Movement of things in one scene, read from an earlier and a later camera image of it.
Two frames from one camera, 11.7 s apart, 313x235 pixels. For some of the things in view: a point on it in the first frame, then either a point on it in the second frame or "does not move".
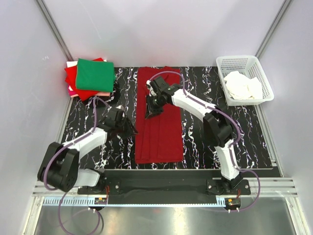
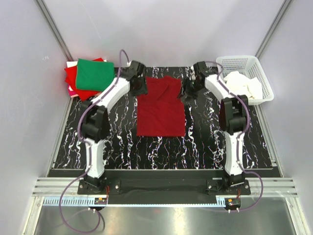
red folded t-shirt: [70, 77] does not move
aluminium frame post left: [54, 30] does not move
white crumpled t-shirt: [240, 87] does not move
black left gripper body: [126, 126] → [141, 86]
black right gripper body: [151, 105] → [187, 90]
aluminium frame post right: [273, 28] does not move
